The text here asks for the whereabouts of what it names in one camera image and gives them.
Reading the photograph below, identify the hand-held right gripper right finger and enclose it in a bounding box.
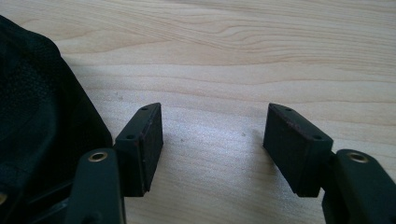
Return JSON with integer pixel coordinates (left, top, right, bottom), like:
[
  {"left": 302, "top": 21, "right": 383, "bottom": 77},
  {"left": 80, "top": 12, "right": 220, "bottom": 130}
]
[{"left": 262, "top": 103, "right": 334, "bottom": 199}]

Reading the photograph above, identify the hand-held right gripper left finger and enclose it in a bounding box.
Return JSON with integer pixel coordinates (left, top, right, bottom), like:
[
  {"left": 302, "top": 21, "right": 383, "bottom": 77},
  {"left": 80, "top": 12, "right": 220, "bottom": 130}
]
[{"left": 113, "top": 102, "right": 164, "bottom": 198}]

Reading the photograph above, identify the black cloth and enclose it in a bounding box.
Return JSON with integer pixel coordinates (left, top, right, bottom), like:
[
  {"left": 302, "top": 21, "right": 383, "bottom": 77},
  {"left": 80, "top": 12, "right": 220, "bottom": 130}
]
[{"left": 0, "top": 14, "right": 114, "bottom": 224}]

